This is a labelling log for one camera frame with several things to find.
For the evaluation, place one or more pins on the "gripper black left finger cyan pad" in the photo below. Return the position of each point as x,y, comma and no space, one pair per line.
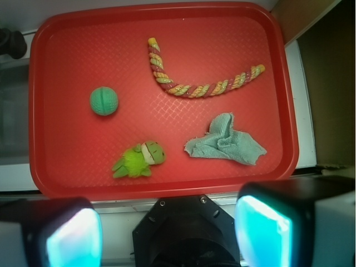
54,232

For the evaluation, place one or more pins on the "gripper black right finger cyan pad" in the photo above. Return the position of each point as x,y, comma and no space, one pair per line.
306,221

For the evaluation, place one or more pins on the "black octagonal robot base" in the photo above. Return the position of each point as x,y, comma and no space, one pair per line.
186,231

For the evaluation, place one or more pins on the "green textured ball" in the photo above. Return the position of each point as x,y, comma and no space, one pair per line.
103,101

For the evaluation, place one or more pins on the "green fuzzy plush toy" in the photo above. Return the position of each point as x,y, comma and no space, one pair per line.
137,161

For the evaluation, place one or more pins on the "light blue crumpled cloth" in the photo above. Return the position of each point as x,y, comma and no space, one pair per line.
222,141

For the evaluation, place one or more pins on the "red plastic tray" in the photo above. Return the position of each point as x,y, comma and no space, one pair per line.
72,150

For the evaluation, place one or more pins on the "dark object at left edge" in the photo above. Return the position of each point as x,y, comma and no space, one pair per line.
13,44

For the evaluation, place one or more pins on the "multicolour twisted rope toy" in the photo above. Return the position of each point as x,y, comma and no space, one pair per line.
196,91

